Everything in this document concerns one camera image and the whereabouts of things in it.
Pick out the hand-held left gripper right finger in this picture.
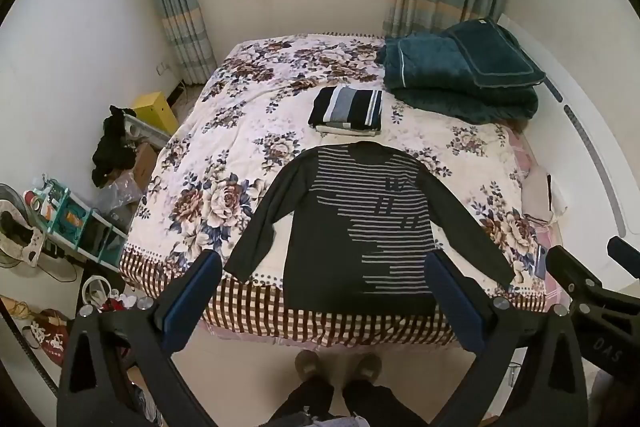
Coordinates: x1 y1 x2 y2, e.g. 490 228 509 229
425 249 593 427

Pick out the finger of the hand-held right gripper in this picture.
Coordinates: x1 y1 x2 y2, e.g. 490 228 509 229
606 236 640 280
545 245 608 308

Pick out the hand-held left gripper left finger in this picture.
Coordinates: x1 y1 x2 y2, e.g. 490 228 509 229
56 249 223 427

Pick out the dark grey striped sweater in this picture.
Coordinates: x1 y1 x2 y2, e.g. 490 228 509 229
223 141 516 315

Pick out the pink checked bed sheet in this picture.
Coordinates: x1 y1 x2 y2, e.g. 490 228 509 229
510 127 571 313

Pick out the white pillow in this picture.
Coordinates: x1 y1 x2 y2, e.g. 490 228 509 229
522 169 568 225

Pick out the person's right slipper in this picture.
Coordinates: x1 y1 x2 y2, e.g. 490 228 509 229
352 353 383 383

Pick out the person's slipper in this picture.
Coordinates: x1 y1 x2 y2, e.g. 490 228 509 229
295 350 323 383
352 353 383 383

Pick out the clear plastic bag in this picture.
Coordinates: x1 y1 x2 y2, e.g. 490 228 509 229
95 172 146 218

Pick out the white headboard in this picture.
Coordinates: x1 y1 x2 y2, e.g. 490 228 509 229
500 14 640 258

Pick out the person's left slipper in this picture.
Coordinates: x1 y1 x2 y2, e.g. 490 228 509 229
295 350 323 383

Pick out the cardboard box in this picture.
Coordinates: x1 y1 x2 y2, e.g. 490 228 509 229
131 142 161 190

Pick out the teal storage shelf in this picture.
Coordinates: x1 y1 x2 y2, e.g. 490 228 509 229
25 179 128 268

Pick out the red bag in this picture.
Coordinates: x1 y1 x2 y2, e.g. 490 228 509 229
30 307 71 365

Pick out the person's left leg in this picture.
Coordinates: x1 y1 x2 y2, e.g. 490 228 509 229
270 379 336 427

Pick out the black clothing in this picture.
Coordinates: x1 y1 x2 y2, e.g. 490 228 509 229
91 105 138 188

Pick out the floral blanket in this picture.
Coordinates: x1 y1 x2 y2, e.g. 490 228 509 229
119 32 548 348

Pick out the yellow box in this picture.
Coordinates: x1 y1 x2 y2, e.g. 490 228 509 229
132 91 180 135

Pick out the teal quilt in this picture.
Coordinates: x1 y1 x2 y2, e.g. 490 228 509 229
376 27 541 124

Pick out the cream pillow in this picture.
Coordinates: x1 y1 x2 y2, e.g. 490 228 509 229
315 122 381 138

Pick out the teal pillow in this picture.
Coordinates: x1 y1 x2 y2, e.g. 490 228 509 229
445 18 547 88

